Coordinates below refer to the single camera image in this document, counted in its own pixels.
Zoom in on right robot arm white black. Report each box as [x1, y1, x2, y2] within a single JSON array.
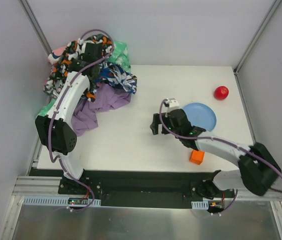
[[150, 109, 282, 196]]

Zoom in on orange cube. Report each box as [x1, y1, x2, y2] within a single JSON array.
[[189, 150, 205, 165]]

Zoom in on pink patterned cloth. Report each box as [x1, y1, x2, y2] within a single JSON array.
[[47, 46, 66, 66]]

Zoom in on aluminium front rail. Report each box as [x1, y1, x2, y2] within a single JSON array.
[[12, 176, 61, 196]]

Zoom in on left aluminium frame post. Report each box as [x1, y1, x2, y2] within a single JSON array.
[[18, 0, 52, 55]]

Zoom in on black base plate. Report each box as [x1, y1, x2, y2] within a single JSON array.
[[29, 168, 234, 209]]

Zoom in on blue white patterned cloth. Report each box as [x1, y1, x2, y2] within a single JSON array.
[[99, 61, 138, 94]]

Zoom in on left white cable duct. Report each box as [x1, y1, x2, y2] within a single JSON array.
[[23, 196, 101, 208]]

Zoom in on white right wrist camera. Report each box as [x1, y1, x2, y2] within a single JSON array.
[[164, 98, 180, 112]]

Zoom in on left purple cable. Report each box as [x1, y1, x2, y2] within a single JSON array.
[[47, 29, 116, 213]]

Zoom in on red apple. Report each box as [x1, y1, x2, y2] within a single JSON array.
[[213, 86, 229, 101]]

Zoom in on orange black camouflage cloth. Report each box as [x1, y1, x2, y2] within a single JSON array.
[[43, 34, 114, 102]]

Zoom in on green white tie-dye cloth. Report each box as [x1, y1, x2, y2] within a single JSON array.
[[37, 39, 132, 118]]

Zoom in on aluminium frame post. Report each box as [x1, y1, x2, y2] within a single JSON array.
[[233, 0, 282, 76], [18, 0, 52, 55]]

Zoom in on purple shirt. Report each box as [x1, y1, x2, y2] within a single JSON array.
[[71, 83, 131, 137]]

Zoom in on light blue plastic plate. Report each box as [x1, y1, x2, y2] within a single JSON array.
[[182, 102, 217, 132]]

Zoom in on right aluminium frame post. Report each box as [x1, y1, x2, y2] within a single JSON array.
[[233, 0, 282, 76]]

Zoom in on white cable duct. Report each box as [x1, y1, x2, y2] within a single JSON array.
[[191, 200, 209, 210], [23, 196, 101, 208]]

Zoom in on right white cable duct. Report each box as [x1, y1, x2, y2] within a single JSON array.
[[191, 200, 209, 210]]

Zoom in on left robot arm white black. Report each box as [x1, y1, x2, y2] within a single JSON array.
[[35, 39, 114, 181]]

